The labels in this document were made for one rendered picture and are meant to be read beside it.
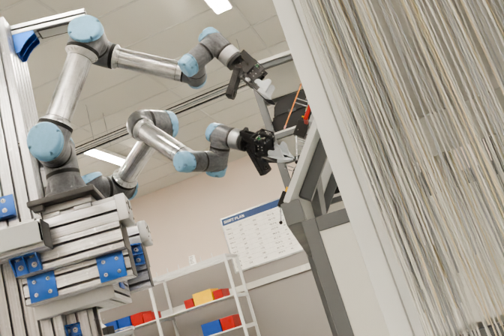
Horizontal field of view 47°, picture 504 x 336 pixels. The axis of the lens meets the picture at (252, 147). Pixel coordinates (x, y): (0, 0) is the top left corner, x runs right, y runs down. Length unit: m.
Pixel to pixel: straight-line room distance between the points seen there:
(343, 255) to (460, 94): 0.83
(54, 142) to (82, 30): 0.41
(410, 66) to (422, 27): 0.06
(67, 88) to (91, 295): 0.71
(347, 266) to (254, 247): 8.15
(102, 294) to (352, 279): 0.91
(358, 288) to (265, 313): 8.14
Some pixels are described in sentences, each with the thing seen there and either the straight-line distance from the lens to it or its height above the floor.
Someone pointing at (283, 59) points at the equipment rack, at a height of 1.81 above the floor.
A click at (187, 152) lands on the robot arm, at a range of 2.06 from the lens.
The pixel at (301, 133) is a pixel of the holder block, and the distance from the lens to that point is 1.99.
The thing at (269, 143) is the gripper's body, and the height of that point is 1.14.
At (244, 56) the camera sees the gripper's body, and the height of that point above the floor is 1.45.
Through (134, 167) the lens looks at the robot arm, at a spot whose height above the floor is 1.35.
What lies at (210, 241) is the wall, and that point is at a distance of 10.05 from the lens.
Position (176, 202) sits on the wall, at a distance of 10.36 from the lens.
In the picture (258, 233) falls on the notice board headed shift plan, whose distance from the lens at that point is 9.74.
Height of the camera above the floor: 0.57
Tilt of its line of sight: 17 degrees up
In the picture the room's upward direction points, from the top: 17 degrees counter-clockwise
